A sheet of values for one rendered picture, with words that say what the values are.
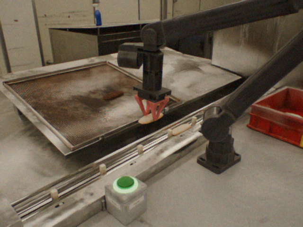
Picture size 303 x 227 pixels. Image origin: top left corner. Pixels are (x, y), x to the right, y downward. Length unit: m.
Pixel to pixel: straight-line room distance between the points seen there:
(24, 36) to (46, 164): 3.45
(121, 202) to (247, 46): 1.12
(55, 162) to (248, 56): 1.08
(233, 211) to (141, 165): 0.26
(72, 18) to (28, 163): 4.12
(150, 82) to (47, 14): 4.00
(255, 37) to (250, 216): 0.99
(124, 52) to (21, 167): 0.46
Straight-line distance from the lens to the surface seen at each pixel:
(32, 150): 0.95
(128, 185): 0.59
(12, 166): 0.90
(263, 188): 0.77
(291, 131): 1.00
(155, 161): 0.74
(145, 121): 0.78
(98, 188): 0.66
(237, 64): 1.52
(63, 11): 4.79
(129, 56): 0.74
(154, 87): 0.74
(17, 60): 4.20
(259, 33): 1.45
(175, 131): 0.90
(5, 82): 1.17
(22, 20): 4.19
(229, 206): 0.69
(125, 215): 0.61
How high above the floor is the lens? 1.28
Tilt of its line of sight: 24 degrees down
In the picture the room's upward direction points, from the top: straight up
